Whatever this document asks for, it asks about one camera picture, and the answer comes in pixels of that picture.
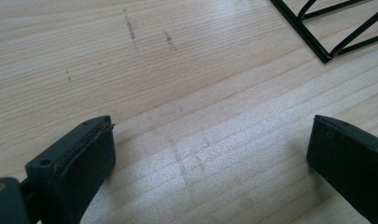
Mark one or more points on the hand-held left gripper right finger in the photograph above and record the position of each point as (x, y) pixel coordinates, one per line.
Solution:
(348, 155)

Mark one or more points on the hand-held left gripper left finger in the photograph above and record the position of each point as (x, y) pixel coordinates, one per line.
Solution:
(74, 165)

